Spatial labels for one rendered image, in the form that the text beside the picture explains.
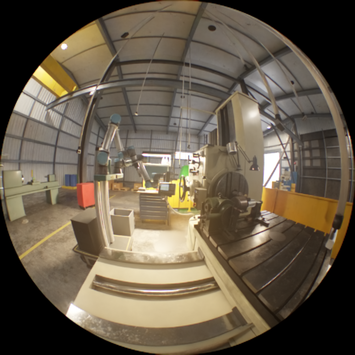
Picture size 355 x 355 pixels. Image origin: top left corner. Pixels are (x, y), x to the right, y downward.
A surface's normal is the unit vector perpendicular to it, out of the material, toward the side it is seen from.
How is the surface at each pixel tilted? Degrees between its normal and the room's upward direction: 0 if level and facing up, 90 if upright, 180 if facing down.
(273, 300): 0
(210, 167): 90
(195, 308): 0
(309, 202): 90
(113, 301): 0
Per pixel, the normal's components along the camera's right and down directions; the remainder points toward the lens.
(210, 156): 0.16, 0.06
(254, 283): 0.05, -1.00
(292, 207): -0.99, -0.04
